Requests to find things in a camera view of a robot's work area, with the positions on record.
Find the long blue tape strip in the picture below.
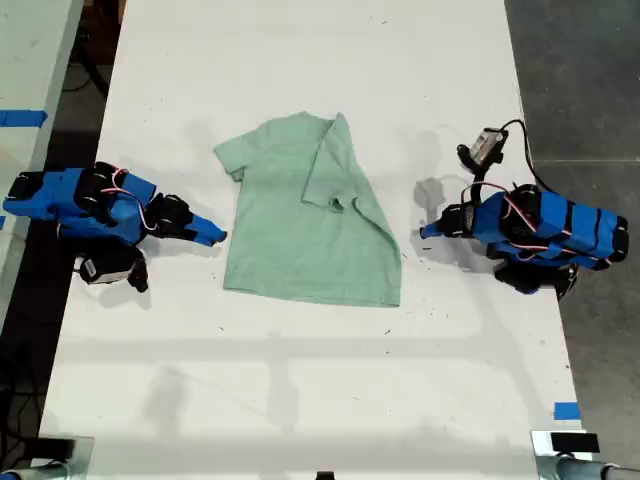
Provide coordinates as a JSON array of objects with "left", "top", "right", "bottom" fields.
[{"left": 0, "top": 108, "right": 49, "bottom": 129}]

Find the black camera cable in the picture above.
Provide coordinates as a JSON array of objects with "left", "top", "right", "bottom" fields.
[{"left": 499, "top": 118, "right": 554, "bottom": 194}]

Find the metal clamp with black pad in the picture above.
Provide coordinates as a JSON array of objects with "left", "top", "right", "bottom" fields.
[
  {"left": 529, "top": 429, "right": 640, "bottom": 480},
  {"left": 0, "top": 434, "right": 96, "bottom": 480}
]

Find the black floor cable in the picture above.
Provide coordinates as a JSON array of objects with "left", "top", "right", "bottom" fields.
[{"left": 62, "top": 47, "right": 110, "bottom": 99}]

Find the white side table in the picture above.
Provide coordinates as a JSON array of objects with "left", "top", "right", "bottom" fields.
[{"left": 0, "top": 0, "right": 85, "bottom": 321}]

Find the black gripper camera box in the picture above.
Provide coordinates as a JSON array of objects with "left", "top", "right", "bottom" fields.
[
  {"left": 456, "top": 126, "right": 510, "bottom": 174},
  {"left": 73, "top": 245, "right": 150, "bottom": 294}
]

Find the short black camera stalk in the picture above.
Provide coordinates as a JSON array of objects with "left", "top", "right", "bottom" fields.
[{"left": 469, "top": 167, "right": 494, "bottom": 201}]

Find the pale green T-shirt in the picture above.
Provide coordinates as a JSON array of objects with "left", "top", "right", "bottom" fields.
[{"left": 213, "top": 111, "right": 403, "bottom": 308}]

